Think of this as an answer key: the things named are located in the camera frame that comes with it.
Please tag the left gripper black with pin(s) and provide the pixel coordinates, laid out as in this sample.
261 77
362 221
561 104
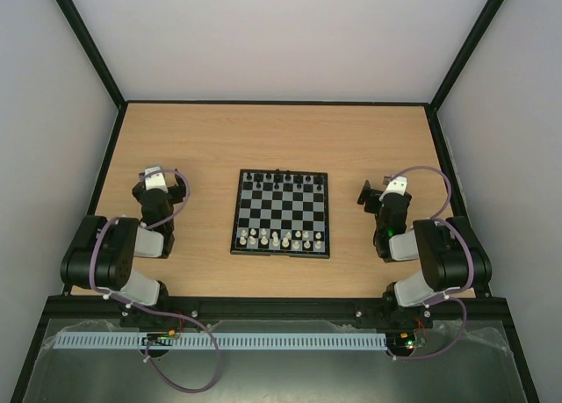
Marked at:
179 195

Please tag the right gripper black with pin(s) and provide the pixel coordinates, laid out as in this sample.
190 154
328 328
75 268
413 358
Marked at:
372 199

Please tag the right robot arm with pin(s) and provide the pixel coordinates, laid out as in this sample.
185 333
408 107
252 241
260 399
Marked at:
451 257

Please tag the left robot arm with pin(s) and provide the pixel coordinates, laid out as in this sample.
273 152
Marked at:
100 256

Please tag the black and white chessboard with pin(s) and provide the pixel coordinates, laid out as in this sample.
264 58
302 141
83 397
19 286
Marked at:
282 201

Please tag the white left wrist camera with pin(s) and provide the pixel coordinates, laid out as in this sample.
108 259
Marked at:
154 179

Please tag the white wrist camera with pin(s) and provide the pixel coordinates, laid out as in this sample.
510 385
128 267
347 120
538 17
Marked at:
394 185
154 179

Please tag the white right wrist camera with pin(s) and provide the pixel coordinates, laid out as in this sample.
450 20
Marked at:
394 185

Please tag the black aluminium frame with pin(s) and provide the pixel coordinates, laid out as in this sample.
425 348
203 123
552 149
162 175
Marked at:
484 306

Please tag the light blue cable duct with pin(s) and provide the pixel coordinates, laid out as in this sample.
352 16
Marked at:
223 341

